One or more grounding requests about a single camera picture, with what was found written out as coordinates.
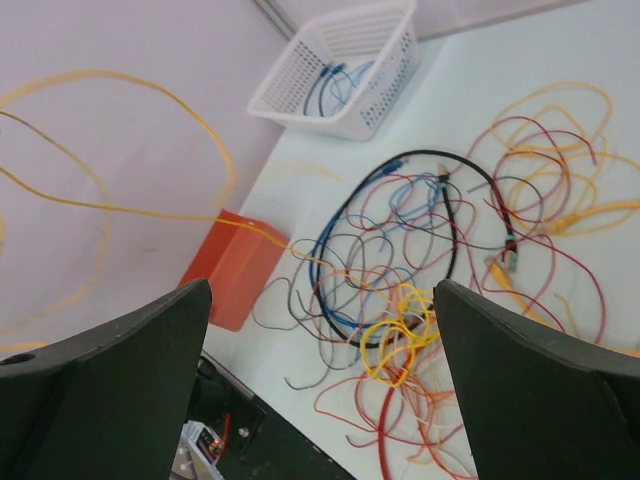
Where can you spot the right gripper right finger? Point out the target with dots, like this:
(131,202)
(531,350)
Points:
(537,403)

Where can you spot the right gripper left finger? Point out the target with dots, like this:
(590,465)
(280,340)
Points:
(110,402)

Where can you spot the orange plastic bin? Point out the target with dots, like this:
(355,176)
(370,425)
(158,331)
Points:
(237,257)

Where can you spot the left white mesh basket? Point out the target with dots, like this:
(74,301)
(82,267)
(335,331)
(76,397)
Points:
(342,72)

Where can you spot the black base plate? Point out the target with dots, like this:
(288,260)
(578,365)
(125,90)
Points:
(231,433)

